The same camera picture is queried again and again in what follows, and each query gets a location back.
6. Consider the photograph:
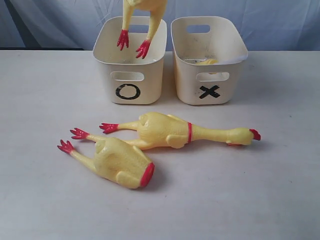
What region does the yellow rubber chicken with head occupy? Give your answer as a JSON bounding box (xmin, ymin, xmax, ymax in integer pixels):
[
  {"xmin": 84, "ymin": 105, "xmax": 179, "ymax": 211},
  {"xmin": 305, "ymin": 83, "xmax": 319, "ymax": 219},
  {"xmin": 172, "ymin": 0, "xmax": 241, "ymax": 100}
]
[{"xmin": 99, "ymin": 112, "xmax": 261, "ymax": 150}]

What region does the headless yellow rubber chicken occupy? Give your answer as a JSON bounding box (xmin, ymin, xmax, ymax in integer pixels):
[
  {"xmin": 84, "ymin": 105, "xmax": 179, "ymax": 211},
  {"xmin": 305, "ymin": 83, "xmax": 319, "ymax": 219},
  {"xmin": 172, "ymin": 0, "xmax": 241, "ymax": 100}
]
[{"xmin": 57, "ymin": 128, "xmax": 155, "ymax": 189}]

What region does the detached yellow chicken head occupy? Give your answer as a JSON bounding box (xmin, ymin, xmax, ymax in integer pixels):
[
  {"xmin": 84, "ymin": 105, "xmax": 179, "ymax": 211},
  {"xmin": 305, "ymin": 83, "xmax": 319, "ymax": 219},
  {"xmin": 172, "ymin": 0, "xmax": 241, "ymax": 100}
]
[{"xmin": 195, "ymin": 58, "xmax": 219, "ymax": 65}]

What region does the large yellow rubber chicken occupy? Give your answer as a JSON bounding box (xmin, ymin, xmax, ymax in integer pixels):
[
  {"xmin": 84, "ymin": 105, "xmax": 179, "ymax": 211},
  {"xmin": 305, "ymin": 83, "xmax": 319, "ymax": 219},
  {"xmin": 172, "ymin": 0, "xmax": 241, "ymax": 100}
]
[{"xmin": 117, "ymin": 0, "xmax": 168, "ymax": 59}]

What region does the cream bin marked O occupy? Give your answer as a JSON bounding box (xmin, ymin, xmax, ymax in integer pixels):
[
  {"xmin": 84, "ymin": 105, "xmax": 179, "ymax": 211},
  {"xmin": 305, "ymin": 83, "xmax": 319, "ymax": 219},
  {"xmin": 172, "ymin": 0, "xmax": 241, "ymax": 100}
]
[{"xmin": 93, "ymin": 16, "xmax": 167, "ymax": 105}]

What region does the cream bin marked X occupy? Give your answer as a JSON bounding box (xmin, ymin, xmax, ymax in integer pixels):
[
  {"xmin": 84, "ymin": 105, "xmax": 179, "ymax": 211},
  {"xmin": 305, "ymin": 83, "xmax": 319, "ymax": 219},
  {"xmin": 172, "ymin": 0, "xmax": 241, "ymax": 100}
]
[{"xmin": 171, "ymin": 16, "xmax": 248, "ymax": 105}]

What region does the grey backdrop curtain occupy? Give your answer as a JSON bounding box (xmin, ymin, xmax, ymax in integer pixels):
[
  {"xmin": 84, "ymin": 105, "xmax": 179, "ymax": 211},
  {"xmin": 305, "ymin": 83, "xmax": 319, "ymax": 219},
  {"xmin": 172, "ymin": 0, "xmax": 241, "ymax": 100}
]
[{"xmin": 0, "ymin": 0, "xmax": 320, "ymax": 51}]

